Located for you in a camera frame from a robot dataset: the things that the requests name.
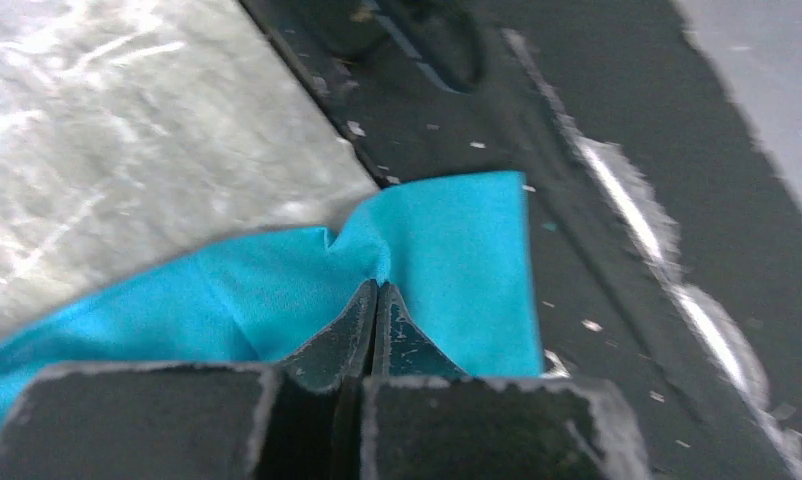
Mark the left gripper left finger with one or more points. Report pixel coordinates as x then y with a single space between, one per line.
291 419

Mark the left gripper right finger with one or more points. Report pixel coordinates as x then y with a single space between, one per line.
422 417

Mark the teal t-shirt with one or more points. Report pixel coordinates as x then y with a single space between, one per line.
456 247

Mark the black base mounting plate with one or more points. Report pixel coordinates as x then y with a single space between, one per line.
666 252

